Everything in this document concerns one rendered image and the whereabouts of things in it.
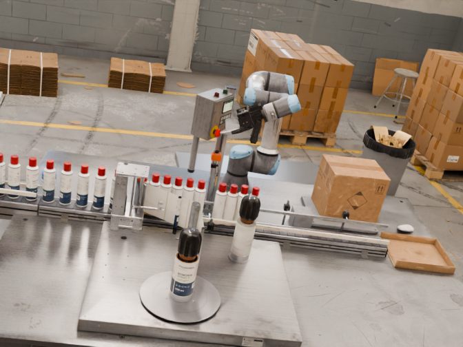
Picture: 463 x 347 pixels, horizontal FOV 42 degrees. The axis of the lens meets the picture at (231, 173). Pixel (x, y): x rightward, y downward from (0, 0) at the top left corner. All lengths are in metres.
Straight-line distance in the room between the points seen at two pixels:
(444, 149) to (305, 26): 3.02
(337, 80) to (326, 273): 3.78
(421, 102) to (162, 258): 4.65
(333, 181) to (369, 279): 0.54
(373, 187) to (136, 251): 1.27
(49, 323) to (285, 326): 0.85
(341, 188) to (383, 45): 6.01
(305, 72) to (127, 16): 2.79
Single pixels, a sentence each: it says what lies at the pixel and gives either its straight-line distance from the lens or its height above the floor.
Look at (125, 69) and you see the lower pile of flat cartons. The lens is 7.19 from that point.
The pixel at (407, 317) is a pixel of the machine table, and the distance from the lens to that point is 2.71.
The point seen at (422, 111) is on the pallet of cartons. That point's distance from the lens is 6.73.
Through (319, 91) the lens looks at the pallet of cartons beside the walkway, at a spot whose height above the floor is 0.59.
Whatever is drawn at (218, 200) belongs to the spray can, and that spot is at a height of 1.01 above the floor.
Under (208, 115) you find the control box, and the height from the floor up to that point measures 1.40.
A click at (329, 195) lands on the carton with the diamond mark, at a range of 3.11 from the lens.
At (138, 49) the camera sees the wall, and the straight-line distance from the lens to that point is 8.15.
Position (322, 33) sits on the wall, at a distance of 8.59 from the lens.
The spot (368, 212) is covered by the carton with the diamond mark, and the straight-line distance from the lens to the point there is 3.23.
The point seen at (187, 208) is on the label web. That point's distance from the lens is 2.66.
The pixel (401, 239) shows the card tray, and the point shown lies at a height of 0.84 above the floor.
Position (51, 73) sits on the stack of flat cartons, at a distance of 6.58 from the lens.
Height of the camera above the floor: 2.31
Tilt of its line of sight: 25 degrees down
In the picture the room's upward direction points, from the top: 11 degrees clockwise
